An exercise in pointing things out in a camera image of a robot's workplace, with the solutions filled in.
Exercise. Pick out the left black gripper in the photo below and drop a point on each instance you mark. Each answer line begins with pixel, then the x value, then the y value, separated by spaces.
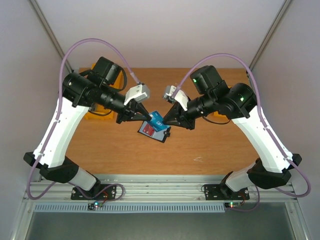
pixel 129 112

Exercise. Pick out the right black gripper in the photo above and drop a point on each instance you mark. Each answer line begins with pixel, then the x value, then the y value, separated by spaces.
pixel 185 115

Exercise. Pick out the black card holder wallet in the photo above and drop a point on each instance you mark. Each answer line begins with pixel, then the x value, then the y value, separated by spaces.
pixel 160 136

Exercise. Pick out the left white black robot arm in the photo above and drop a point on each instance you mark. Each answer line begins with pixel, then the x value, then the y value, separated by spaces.
pixel 80 91

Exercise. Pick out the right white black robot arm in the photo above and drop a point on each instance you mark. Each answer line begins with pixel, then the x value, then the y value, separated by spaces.
pixel 238 104

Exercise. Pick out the red card in holder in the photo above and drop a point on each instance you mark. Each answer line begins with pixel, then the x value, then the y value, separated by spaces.
pixel 147 129

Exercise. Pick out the yellow bin far left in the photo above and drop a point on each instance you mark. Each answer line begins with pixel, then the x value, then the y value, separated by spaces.
pixel 107 75

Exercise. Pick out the yellow bin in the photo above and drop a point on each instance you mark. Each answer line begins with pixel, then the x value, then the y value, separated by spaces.
pixel 98 112
pixel 107 75
pixel 217 114

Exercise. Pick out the yellow bin near left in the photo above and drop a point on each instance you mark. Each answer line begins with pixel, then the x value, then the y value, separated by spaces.
pixel 98 112

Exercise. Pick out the yellow bin right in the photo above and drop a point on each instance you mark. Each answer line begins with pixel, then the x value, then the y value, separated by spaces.
pixel 217 114

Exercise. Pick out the left small circuit board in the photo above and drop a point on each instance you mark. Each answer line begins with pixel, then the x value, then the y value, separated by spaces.
pixel 95 205

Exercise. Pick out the small circuit board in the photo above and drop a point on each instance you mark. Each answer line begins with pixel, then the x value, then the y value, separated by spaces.
pixel 232 204
pixel 95 205

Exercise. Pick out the right small circuit board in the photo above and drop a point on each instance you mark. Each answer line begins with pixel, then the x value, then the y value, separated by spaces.
pixel 232 204

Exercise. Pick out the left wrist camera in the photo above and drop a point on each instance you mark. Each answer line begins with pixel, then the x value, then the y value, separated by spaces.
pixel 139 93

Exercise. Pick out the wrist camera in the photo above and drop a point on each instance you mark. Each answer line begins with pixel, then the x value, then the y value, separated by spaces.
pixel 139 93
pixel 174 94

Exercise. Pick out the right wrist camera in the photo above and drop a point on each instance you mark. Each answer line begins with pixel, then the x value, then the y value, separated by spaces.
pixel 174 94

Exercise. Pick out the aluminium rail frame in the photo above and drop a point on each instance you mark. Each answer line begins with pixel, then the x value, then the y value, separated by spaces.
pixel 156 188

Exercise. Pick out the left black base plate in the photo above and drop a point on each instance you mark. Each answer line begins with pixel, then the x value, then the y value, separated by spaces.
pixel 107 192

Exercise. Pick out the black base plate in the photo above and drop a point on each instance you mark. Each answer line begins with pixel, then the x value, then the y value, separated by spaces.
pixel 107 192
pixel 212 192

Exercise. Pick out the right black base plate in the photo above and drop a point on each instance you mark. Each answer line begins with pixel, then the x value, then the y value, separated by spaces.
pixel 212 192

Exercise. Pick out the grey slotted cable duct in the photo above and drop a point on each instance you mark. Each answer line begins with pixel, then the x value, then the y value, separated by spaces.
pixel 129 208

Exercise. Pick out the left aluminium corner post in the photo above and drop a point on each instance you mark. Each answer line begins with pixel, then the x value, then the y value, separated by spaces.
pixel 46 26

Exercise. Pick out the aluminium corner post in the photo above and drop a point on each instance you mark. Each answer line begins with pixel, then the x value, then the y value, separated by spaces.
pixel 46 26
pixel 279 17

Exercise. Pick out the right aluminium corner post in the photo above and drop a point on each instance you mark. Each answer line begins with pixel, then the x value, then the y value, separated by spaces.
pixel 279 17

